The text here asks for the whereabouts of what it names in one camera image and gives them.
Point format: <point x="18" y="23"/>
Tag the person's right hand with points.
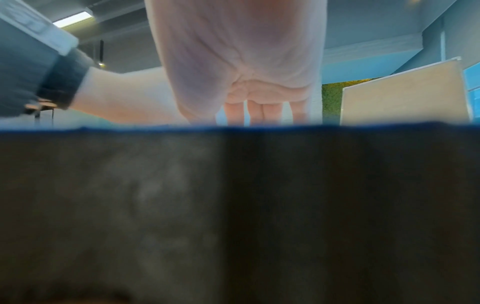
<point x="240" y="44"/>

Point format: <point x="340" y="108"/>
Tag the person's left hand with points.
<point x="127" y="98"/>

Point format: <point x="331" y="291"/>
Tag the blue eraser block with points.
<point x="240" y="207"/>

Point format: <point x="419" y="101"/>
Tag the small ceiling spotlight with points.
<point x="101" y="53"/>

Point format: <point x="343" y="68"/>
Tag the black left wrist marker band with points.
<point x="67" y="77"/>

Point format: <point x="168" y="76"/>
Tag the linear ceiling light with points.
<point x="73" y="19"/>

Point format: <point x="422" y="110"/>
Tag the brown metal-framed board panel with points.
<point x="405" y="95"/>

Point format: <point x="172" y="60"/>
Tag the window with building view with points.
<point x="473" y="95"/>

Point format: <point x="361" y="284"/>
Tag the green foliage wall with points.
<point x="332" y="101"/>

